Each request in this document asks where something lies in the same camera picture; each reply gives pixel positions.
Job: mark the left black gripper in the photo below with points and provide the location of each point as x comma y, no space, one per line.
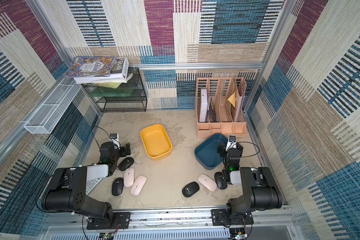
123,150

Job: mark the pink mouse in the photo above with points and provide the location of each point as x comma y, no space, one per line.
129,177
138,185
207,182

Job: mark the yellow plastic storage box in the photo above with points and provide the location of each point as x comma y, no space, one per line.
156,142

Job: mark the black mouse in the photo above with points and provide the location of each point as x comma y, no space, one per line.
190,189
126,163
117,186
220,181

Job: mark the teal plastic storage box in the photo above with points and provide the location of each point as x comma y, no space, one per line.
207,154

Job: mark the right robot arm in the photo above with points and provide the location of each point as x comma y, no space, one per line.
259,189

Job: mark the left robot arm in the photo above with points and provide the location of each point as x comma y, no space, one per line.
67,190

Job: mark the white box in organizer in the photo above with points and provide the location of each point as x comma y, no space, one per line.
203,105

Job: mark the green folder on shelf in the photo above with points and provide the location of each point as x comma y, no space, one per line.
110,92

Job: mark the black and white folio book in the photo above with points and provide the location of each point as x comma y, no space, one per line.
119,74

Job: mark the colourful picture book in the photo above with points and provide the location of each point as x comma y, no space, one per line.
84,67

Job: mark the pink desktop file organizer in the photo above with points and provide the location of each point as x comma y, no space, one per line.
221,118

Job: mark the yellow paper in organizer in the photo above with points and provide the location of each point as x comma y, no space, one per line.
232,99

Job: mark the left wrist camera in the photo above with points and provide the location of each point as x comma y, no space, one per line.
114,138

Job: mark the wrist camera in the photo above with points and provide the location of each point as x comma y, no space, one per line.
232,142
114,138

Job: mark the black wire shelf rack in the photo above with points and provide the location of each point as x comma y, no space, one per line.
127,97

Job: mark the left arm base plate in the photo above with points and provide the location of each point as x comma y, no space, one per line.
119,220

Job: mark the white wire mesh basket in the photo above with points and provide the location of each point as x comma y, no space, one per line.
45,119

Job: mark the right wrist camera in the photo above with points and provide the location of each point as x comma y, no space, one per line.
232,142

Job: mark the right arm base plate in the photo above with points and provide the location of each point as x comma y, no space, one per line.
220,217

